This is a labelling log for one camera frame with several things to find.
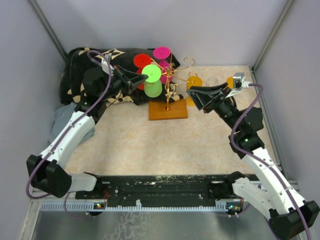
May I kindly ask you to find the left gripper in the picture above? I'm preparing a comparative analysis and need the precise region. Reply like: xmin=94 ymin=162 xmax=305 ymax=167
xmin=98 ymin=64 xmax=148 ymax=101

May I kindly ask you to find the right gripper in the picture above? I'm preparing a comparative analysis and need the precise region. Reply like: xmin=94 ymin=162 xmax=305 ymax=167
xmin=187 ymin=82 xmax=242 ymax=133

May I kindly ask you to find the clear wine glass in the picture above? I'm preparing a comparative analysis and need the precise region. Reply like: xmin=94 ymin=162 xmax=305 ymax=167
xmin=206 ymin=76 xmax=219 ymax=87

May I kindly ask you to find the orange wine glass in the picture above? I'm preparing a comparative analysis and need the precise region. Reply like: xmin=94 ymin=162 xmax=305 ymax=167
xmin=186 ymin=75 xmax=203 ymax=107
xmin=226 ymin=76 xmax=236 ymax=89

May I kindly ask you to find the green plastic wine glass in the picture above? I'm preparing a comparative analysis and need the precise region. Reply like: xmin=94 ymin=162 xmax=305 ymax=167
xmin=142 ymin=64 xmax=162 ymax=98

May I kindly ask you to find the red plastic wine glass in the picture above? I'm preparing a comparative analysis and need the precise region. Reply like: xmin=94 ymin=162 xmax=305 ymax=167
xmin=132 ymin=52 xmax=151 ymax=91

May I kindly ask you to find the pink plastic wine glass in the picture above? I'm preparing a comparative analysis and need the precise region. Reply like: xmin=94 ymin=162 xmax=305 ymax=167
xmin=153 ymin=46 xmax=173 ymax=84

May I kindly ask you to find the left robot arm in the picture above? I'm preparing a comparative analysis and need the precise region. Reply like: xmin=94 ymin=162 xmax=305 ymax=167
xmin=25 ymin=65 xmax=147 ymax=199

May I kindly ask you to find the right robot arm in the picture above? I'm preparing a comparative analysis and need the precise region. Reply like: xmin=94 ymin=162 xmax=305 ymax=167
xmin=187 ymin=82 xmax=320 ymax=240

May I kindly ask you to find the black floral pillow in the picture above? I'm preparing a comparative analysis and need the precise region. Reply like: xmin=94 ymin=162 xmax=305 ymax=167
xmin=59 ymin=47 xmax=167 ymax=106

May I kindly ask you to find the grey cloth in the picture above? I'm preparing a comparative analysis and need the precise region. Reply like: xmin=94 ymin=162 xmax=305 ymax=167
xmin=48 ymin=103 xmax=96 ymax=148

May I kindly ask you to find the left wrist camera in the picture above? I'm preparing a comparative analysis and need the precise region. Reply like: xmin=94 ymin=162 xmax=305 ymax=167
xmin=101 ymin=54 xmax=114 ymax=74

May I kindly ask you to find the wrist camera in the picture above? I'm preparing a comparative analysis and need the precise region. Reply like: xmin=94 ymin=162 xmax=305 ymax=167
xmin=101 ymin=54 xmax=114 ymax=74
xmin=226 ymin=72 xmax=251 ymax=98

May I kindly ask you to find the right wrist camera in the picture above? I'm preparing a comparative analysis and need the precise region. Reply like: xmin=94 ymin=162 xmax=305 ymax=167
xmin=226 ymin=72 xmax=251 ymax=98

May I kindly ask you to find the gold wire glass rack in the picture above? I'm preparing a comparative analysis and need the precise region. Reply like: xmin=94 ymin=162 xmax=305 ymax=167
xmin=148 ymin=53 xmax=196 ymax=121

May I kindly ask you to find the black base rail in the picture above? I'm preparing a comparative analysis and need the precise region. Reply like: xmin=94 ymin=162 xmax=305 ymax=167
xmin=72 ymin=174 xmax=253 ymax=216

